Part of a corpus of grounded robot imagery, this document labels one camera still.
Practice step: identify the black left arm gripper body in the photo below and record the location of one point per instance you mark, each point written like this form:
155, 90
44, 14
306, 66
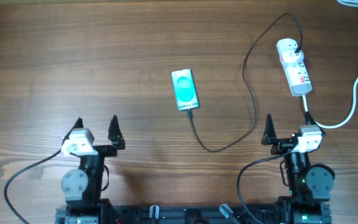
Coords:
105, 150

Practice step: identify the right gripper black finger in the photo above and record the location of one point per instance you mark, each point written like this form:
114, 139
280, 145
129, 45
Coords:
269, 136
310, 121

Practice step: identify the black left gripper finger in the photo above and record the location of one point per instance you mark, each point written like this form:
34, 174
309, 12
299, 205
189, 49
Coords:
77, 124
115, 135

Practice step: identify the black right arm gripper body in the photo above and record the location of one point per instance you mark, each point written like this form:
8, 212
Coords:
282, 145

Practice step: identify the white power strip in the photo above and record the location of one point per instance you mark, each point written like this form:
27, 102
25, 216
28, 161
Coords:
297, 77

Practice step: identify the smartphone with cyan screen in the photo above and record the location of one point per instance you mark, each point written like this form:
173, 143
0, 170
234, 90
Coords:
184, 89

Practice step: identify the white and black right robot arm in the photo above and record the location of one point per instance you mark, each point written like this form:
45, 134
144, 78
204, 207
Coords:
309, 185

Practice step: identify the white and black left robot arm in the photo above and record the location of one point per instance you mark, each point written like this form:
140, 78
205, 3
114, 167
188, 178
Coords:
83, 186

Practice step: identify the white charger plug adapter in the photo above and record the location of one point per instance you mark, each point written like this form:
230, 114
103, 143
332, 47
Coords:
290, 58

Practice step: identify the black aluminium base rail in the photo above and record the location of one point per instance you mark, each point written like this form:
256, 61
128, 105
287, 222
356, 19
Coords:
250, 213

